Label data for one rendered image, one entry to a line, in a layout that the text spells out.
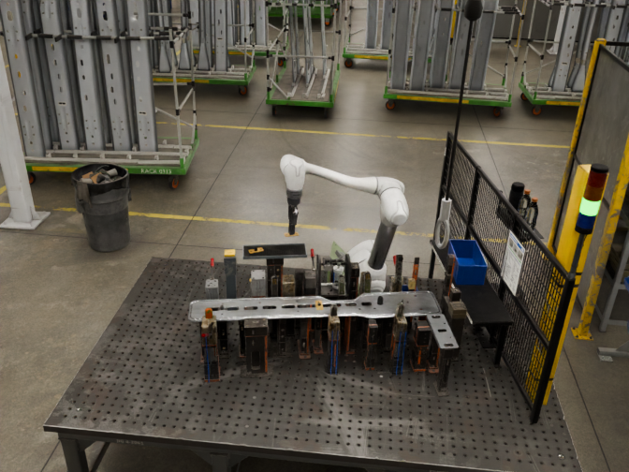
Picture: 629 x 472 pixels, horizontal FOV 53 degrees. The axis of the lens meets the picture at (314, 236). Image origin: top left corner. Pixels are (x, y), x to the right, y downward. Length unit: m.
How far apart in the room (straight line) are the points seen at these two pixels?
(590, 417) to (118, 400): 2.99
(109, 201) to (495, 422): 3.85
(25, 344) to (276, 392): 2.37
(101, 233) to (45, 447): 2.33
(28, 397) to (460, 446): 2.86
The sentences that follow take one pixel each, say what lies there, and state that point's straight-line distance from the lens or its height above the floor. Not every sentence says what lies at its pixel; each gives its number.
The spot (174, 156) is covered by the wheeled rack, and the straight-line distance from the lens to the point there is 7.43.
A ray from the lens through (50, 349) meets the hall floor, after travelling 5.10.
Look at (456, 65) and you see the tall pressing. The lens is 10.30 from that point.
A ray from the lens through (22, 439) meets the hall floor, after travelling 4.46.
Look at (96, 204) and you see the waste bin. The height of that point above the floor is 0.51.
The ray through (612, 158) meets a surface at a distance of 5.04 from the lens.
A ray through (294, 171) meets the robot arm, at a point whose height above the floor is 1.66.
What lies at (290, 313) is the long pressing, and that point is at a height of 1.00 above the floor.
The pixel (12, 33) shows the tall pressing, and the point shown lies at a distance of 7.45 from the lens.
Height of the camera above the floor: 3.02
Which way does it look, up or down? 29 degrees down
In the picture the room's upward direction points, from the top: 2 degrees clockwise
